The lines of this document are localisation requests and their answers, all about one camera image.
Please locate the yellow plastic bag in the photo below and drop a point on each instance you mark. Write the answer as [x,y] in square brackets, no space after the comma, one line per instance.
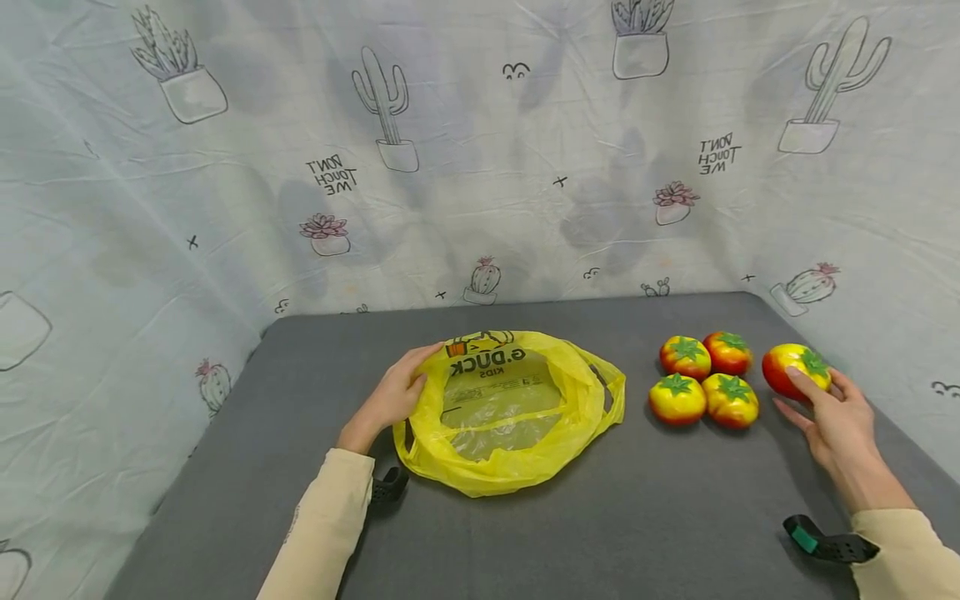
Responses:
[510,450]

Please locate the person's right forearm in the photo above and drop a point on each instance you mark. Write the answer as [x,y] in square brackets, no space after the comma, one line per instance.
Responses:
[911,554]

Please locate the red yellow toy tomato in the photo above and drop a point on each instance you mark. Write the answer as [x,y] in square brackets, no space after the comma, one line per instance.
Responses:
[729,354]
[676,402]
[784,367]
[685,358]
[731,403]

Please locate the person's left hand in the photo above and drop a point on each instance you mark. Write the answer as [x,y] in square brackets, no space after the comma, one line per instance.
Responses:
[382,404]

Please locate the black wrist band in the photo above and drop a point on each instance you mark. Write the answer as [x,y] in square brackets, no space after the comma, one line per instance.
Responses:
[829,546]
[390,485]

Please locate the person's right hand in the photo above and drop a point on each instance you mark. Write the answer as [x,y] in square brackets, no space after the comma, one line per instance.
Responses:
[844,433]

